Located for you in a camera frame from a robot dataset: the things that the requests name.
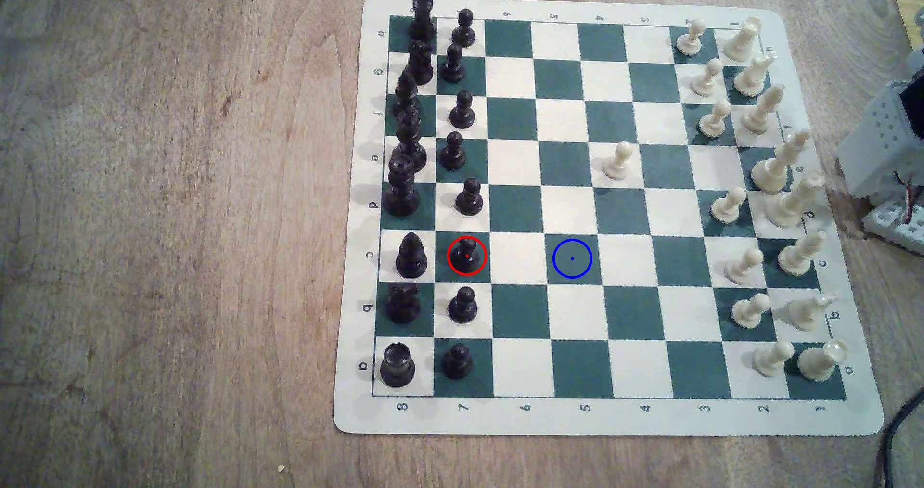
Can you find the black pawn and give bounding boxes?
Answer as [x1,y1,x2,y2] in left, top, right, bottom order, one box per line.
[439,131,467,170]
[451,9,477,49]
[455,178,485,217]
[448,286,479,324]
[442,344,474,381]
[449,90,476,129]
[439,43,466,84]
[451,237,483,276]

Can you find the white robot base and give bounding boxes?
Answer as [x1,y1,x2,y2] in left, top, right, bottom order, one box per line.
[836,37,924,200]

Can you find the green and white chess mat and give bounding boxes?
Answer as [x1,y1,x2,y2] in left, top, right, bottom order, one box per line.
[333,0,885,437]

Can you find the black bishop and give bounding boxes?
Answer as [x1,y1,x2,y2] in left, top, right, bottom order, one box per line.
[392,69,423,117]
[395,231,429,280]

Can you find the black queen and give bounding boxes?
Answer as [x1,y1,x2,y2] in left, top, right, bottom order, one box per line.
[383,152,421,218]

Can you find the black king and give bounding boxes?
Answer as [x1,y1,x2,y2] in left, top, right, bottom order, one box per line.
[393,105,428,173]

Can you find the black knight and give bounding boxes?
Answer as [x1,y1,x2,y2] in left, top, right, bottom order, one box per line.
[385,282,422,324]
[406,40,436,86]

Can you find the black rook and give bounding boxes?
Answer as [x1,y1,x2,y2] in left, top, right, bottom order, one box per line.
[408,0,437,43]
[380,341,417,388]

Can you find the white pawn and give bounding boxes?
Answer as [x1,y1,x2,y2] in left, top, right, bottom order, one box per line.
[731,293,772,330]
[710,186,748,225]
[753,341,796,378]
[675,18,707,57]
[691,58,725,98]
[725,247,765,285]
[697,100,733,140]
[601,141,635,180]

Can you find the white king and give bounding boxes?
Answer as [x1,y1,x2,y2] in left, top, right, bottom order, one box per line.
[751,128,811,193]

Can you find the white bishop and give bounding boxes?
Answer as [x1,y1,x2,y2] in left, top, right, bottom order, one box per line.
[778,230,829,277]
[741,84,786,134]

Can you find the white knight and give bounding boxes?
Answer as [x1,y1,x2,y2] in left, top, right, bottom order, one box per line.
[733,51,779,98]
[787,292,840,332]

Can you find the white queen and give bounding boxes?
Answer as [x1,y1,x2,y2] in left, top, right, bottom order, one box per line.
[765,170,826,229]

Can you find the white rook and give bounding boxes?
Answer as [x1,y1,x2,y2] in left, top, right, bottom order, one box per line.
[723,16,764,63]
[797,338,850,383]

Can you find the white breadboard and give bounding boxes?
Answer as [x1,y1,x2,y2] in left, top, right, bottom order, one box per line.
[862,195,924,257]

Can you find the red and black base wires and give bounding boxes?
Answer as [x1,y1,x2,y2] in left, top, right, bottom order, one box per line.
[895,172,924,222]

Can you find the thin black cable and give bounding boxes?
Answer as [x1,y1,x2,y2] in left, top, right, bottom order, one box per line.
[873,383,924,488]

